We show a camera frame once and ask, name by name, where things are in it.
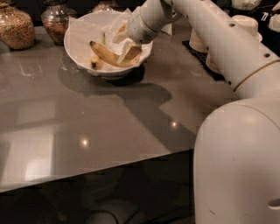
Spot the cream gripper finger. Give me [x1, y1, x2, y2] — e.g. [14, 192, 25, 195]
[112, 23, 128, 44]
[117, 41, 142, 66]

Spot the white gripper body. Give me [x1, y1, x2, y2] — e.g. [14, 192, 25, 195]
[127, 7, 158, 44]

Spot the long yellow banana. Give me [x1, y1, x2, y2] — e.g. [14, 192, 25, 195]
[89, 41, 134, 68]

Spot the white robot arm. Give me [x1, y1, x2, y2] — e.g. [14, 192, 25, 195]
[126, 0, 280, 224]

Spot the white ceramic bowl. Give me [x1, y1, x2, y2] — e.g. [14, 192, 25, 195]
[63, 10, 153, 81]

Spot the small banana piece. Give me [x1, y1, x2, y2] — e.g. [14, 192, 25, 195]
[90, 55, 104, 70]

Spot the white bowl at back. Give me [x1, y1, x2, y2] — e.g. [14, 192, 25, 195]
[231, 0, 262, 11]

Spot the white paper liner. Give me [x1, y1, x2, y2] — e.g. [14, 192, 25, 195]
[67, 8, 152, 74]

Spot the glass jar at back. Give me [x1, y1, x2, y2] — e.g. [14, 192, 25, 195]
[89, 0, 123, 13]

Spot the left stack of paper bowls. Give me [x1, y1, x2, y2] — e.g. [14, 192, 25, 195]
[189, 29, 207, 53]

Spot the black rubber mat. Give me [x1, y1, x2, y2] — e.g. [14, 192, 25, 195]
[182, 40, 225, 81]

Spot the glass jar of granola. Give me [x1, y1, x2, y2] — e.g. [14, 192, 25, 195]
[41, 0, 77, 46]

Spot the glass jar of cereal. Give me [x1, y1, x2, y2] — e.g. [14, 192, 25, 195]
[0, 1, 36, 50]

